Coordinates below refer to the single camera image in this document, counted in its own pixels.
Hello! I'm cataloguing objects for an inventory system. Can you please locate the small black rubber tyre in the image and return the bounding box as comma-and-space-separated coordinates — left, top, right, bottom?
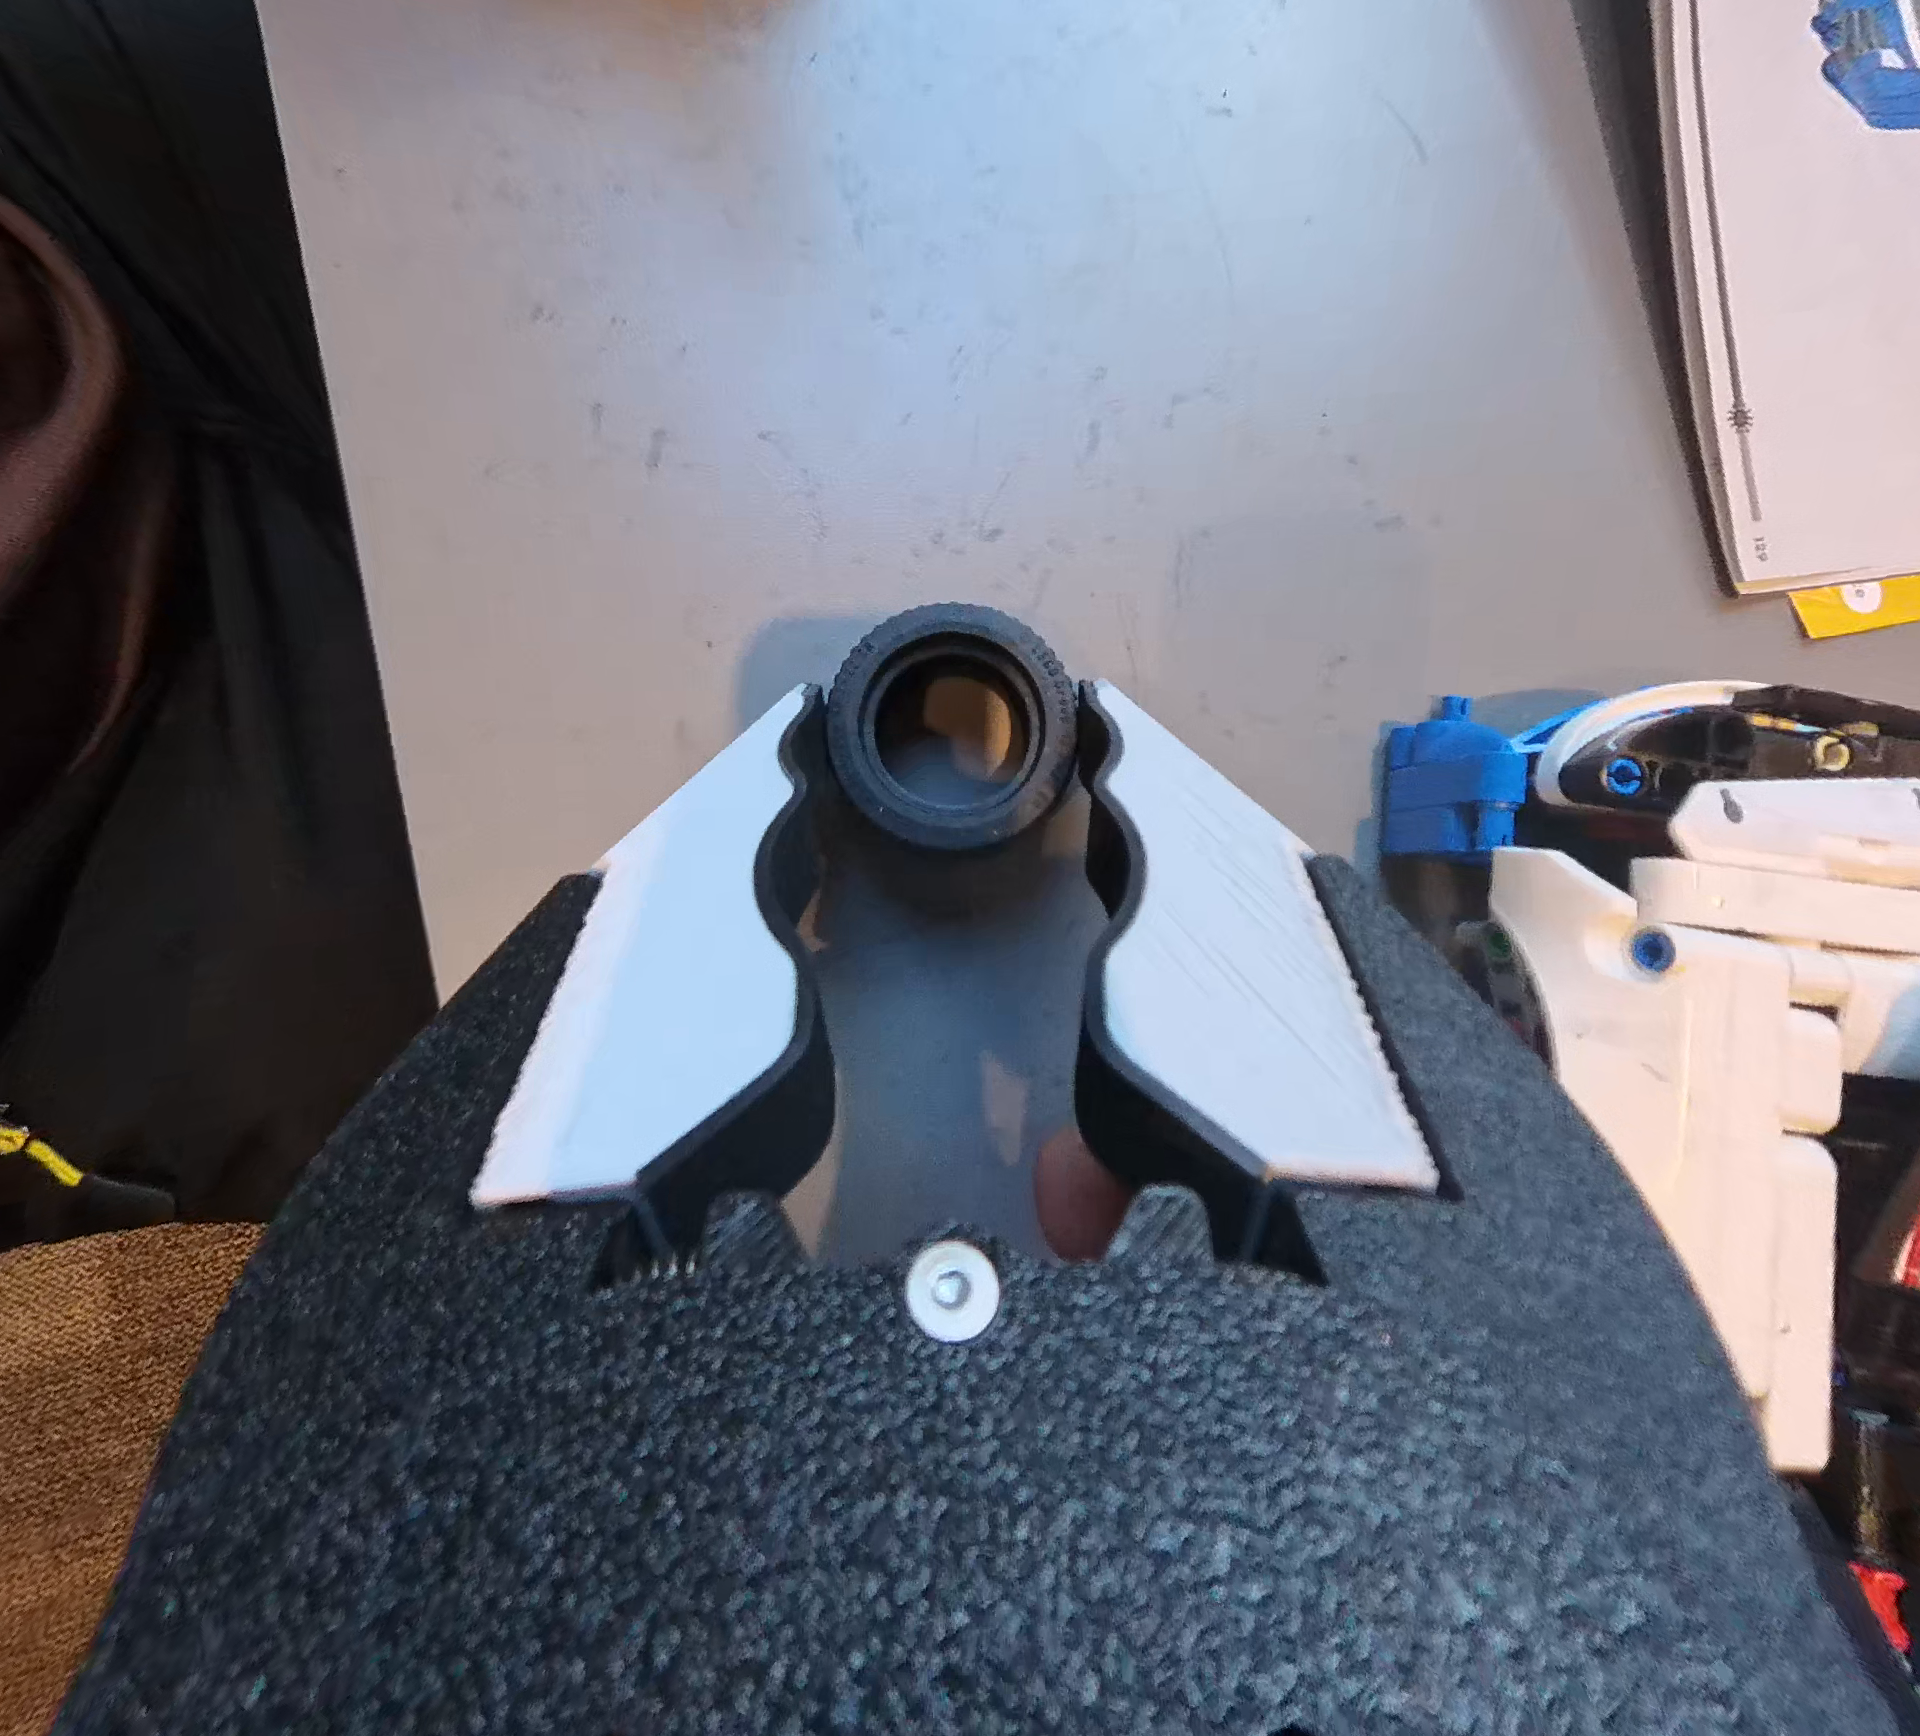
827, 599, 1082, 917

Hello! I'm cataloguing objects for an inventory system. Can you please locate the brown cloth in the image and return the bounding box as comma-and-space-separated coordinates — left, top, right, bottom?
0, 1217, 270, 1736

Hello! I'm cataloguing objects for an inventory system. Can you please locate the person's right hand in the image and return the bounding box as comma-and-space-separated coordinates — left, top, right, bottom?
1033, 1133, 1133, 1265

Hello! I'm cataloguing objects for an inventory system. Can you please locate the yellow leaflet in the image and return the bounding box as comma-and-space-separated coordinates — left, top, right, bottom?
1794, 572, 1920, 638

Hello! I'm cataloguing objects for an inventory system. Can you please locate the person's dark sweater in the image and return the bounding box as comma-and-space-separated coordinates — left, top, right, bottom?
0, 0, 441, 1241

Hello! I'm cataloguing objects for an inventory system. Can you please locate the toy brick race car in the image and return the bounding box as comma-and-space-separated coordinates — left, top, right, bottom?
1378, 682, 1920, 1736

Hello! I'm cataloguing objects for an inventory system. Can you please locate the instruction booklet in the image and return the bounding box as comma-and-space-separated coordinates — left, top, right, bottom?
1640, 0, 1920, 596

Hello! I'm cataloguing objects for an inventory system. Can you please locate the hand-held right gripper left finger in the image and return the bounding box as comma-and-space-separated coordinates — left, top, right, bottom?
467, 682, 837, 1282

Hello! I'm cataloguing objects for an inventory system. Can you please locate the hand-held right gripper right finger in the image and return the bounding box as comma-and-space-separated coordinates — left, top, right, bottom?
1072, 678, 1440, 1282

